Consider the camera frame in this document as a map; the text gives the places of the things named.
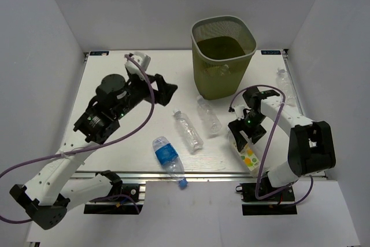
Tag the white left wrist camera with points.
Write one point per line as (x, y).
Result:
(136, 63)

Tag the olive green mesh bin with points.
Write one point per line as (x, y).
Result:
(222, 48)

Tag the aluminium table front rail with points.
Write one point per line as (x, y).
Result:
(162, 175)

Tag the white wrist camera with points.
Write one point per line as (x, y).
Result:
(239, 111)
(136, 63)

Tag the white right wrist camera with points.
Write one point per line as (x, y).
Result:
(239, 111)

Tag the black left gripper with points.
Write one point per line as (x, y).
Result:
(166, 91)

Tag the clear bottle white cap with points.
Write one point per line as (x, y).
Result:
(216, 71)

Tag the blue label water bottle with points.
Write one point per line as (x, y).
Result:
(170, 161)

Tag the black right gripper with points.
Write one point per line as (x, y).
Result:
(235, 128)

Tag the blue table sticker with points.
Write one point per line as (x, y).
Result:
(99, 53)
(270, 52)

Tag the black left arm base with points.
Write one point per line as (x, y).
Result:
(126, 200)

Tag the square bottle yellow label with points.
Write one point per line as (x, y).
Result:
(246, 156)

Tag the right blue table sticker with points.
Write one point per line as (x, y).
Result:
(270, 52)

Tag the clear crumpled bottle centre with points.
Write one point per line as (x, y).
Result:
(208, 117)

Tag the left blue table sticker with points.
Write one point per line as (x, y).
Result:
(99, 53)

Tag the clear crumpled bottle centre-left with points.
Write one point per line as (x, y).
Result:
(187, 131)

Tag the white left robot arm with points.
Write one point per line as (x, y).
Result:
(46, 198)

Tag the clear bottle far right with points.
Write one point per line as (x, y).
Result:
(284, 83)

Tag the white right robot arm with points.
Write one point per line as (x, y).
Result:
(310, 143)

